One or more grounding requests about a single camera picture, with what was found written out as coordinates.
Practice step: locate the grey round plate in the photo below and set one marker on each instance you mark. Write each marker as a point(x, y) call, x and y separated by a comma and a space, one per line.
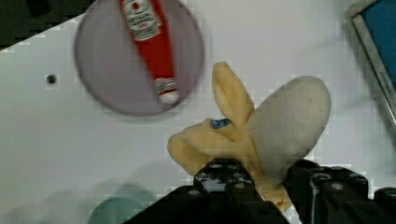
point(111, 69)

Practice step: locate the green mug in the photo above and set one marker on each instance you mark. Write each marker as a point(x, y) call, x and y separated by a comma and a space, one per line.
point(115, 210)

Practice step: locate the plush red ketchup bottle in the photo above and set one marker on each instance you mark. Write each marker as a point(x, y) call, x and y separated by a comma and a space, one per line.
point(148, 29)

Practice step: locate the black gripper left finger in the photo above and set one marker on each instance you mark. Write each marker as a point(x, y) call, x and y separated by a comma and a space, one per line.
point(223, 192)

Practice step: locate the plush peeled banana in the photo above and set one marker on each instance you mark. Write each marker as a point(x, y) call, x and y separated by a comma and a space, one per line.
point(267, 139)

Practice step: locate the silver toaster oven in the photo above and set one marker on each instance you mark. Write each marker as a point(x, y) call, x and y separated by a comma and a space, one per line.
point(373, 22)

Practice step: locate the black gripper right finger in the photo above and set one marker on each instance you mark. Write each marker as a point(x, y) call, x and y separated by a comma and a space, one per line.
point(336, 195)

